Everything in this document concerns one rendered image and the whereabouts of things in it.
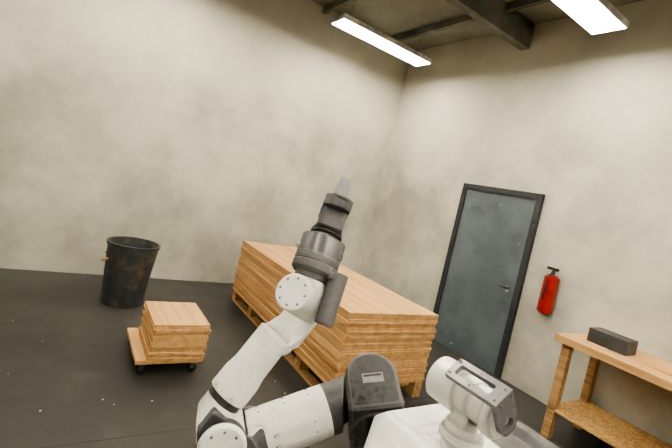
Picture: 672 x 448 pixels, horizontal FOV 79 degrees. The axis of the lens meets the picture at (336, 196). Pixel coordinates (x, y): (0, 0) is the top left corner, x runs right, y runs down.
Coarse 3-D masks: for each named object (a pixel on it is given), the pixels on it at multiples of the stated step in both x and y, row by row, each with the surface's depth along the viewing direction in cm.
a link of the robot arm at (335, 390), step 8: (344, 376) 78; (320, 384) 77; (328, 384) 76; (336, 384) 76; (344, 384) 77; (328, 392) 74; (336, 392) 74; (344, 392) 76; (328, 400) 73; (336, 400) 73; (344, 400) 75; (336, 408) 72; (344, 408) 75; (336, 416) 72; (344, 416) 77; (336, 424) 72; (344, 424) 78; (336, 432) 73
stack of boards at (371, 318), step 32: (256, 256) 479; (288, 256) 485; (256, 288) 467; (352, 288) 400; (384, 288) 434; (256, 320) 465; (352, 320) 321; (384, 320) 339; (416, 320) 360; (320, 352) 340; (352, 352) 325; (384, 352) 344; (416, 352) 365; (416, 384) 372
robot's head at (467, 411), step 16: (432, 368) 62; (448, 368) 60; (432, 384) 61; (448, 384) 58; (480, 384) 58; (448, 400) 58; (464, 400) 56; (480, 400) 55; (448, 416) 60; (464, 416) 57; (480, 416) 54; (448, 432) 58; (464, 432) 56; (480, 432) 57
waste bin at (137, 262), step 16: (112, 240) 434; (128, 240) 451; (144, 240) 457; (112, 256) 411; (128, 256) 411; (144, 256) 419; (112, 272) 412; (128, 272) 413; (144, 272) 425; (112, 288) 413; (128, 288) 416; (144, 288) 433; (112, 304) 414; (128, 304) 420
